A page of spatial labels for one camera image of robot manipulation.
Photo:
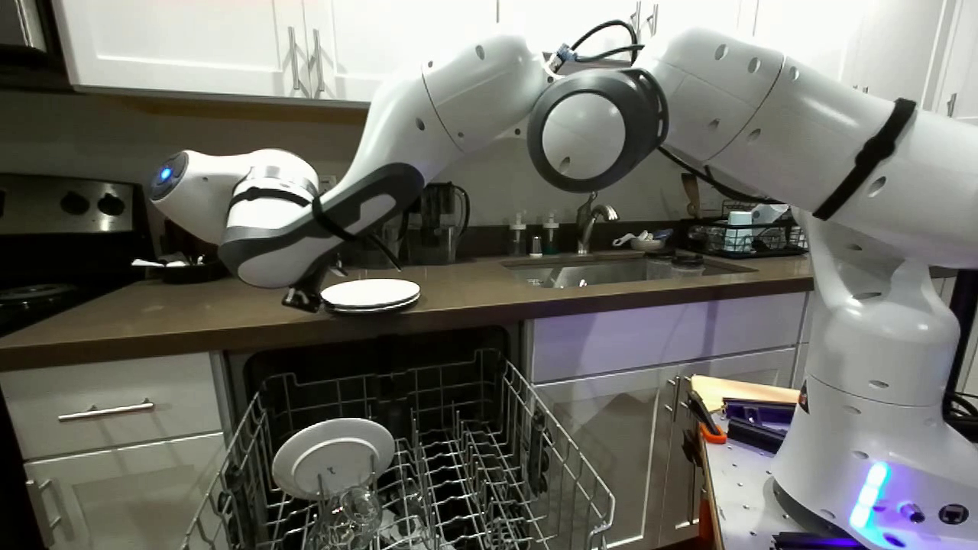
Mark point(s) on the white cabinet door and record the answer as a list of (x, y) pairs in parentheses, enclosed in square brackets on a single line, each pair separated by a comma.
[(124, 500)]

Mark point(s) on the black pan with white paper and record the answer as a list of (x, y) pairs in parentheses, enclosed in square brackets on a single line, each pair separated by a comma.
[(170, 268)]

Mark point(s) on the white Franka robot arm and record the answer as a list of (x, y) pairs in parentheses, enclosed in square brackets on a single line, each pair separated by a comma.
[(876, 306)]

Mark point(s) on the white sink cabinet doors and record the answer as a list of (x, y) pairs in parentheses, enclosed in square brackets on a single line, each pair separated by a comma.
[(643, 437)]

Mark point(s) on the steel kitchen sink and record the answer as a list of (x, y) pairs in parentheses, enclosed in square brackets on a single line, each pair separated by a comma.
[(611, 272)]

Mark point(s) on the small soap bottle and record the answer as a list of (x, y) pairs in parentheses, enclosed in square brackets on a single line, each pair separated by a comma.
[(550, 238), (517, 238)]

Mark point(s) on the chrome faucet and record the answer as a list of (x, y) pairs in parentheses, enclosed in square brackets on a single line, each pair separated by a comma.
[(586, 223)]

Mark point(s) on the dark range hood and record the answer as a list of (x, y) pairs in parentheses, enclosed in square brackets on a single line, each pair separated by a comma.
[(18, 26)]

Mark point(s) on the white cup in rack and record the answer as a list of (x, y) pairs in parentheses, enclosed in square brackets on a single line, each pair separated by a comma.
[(331, 461)]

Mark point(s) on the wooden utensil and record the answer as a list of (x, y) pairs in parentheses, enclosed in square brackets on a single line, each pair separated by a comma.
[(691, 201)]

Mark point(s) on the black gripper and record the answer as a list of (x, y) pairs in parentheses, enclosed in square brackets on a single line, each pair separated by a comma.
[(323, 269)]

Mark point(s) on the white sink drawer front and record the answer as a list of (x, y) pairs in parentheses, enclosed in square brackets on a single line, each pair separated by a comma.
[(631, 338)]

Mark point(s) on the clear drinking glass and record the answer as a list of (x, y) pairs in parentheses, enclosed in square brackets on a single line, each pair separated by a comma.
[(351, 525)]

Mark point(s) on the black coffee maker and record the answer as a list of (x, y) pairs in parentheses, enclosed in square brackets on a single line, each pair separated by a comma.
[(447, 231)]

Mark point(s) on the black clamp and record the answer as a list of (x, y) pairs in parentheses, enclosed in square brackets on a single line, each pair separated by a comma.
[(760, 418)]

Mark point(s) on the black dish drying rack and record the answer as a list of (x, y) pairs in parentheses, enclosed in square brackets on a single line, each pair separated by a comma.
[(754, 239)]

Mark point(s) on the robot mounting table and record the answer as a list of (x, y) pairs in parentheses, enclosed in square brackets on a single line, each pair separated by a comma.
[(739, 491)]

